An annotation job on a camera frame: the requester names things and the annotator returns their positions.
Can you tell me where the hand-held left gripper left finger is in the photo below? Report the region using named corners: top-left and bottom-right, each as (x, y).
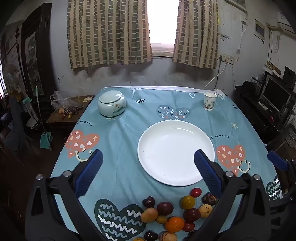
top-left (25, 149), bottom-right (103, 241)

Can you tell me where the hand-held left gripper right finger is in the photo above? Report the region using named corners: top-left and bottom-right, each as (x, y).
top-left (194, 149), bottom-right (272, 241)

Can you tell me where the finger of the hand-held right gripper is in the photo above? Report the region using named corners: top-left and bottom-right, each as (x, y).
top-left (269, 196), bottom-right (296, 230)
top-left (267, 151), bottom-right (296, 173)

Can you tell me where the mottled brown water chestnut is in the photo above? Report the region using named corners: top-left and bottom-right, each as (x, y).
top-left (202, 192), bottom-right (219, 206)

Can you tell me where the yellow-green tomato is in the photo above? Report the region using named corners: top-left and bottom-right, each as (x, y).
top-left (180, 195), bottom-right (195, 209)

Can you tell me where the white round plate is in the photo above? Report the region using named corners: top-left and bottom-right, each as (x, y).
top-left (137, 120), bottom-right (215, 186)

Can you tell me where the pale yellow spotted potato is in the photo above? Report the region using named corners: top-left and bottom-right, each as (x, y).
top-left (199, 204), bottom-right (213, 218)

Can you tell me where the dark red tomato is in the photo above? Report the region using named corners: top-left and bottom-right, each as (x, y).
top-left (183, 208), bottom-right (201, 222)

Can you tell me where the dark purple tomato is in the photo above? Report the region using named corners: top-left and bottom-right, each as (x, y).
top-left (157, 202), bottom-right (174, 216)

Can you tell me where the large orange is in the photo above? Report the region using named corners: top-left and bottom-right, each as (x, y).
top-left (165, 216), bottom-right (185, 233)

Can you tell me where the dark red heart-shaped cherry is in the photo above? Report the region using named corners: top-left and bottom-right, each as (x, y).
top-left (142, 196), bottom-right (156, 208)

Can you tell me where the large yellow potato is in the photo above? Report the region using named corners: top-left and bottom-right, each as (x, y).
top-left (140, 207), bottom-right (159, 223)

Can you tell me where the tan spotted persimmon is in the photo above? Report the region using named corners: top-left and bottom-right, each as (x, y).
top-left (160, 231), bottom-right (178, 241)

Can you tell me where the dark glossy cherry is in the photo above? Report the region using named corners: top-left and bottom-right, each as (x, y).
top-left (144, 230), bottom-right (159, 241)

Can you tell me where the cardboard box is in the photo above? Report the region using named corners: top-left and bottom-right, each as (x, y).
top-left (269, 128), bottom-right (296, 160)

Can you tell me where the black desk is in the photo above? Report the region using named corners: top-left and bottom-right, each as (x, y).
top-left (235, 86), bottom-right (296, 144)

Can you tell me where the pile of small produce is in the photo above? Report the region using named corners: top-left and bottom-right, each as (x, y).
top-left (58, 105), bottom-right (84, 120)

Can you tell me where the wooden side table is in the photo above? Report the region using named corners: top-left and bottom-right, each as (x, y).
top-left (46, 94), bottom-right (96, 139)

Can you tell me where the pale green ceramic lidded jar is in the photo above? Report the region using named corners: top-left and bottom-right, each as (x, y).
top-left (97, 90), bottom-right (126, 117)

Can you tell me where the printed white paper cup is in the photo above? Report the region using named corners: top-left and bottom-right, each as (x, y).
top-left (203, 92), bottom-right (218, 112)

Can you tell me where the black computer monitor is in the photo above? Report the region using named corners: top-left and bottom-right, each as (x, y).
top-left (259, 77), bottom-right (292, 112)

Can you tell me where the clear plastic bag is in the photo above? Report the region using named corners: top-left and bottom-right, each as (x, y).
top-left (50, 90), bottom-right (72, 109)

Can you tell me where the black speaker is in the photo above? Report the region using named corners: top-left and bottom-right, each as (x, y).
top-left (283, 66), bottom-right (296, 87)

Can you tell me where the beige long box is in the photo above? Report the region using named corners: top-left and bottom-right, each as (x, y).
top-left (264, 61), bottom-right (282, 75)

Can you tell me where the dark framed painting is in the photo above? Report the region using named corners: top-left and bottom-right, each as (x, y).
top-left (21, 3), bottom-right (57, 98)

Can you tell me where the narrow checked curtain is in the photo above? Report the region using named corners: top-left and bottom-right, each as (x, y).
top-left (172, 0), bottom-right (219, 69)

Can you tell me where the wide checked curtain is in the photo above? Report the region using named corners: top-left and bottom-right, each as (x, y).
top-left (67, 0), bottom-right (153, 69)

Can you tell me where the white air conditioner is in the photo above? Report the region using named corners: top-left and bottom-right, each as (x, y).
top-left (277, 10), bottom-right (296, 33)

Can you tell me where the dark wooden coat stand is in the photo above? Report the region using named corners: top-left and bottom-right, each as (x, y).
top-left (14, 27), bottom-right (29, 93)

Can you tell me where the bright window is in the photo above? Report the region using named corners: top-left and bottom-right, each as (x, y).
top-left (146, 0), bottom-right (179, 58)

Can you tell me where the teal broom with white handle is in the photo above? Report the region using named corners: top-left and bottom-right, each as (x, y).
top-left (35, 86), bottom-right (53, 151)

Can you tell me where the white power cable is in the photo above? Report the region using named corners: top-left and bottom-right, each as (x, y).
top-left (202, 61), bottom-right (229, 90)

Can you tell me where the white wall socket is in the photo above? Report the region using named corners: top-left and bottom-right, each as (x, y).
top-left (218, 54), bottom-right (234, 64)

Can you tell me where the white wall electrical panel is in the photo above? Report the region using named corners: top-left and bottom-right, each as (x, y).
top-left (254, 19), bottom-right (266, 42)

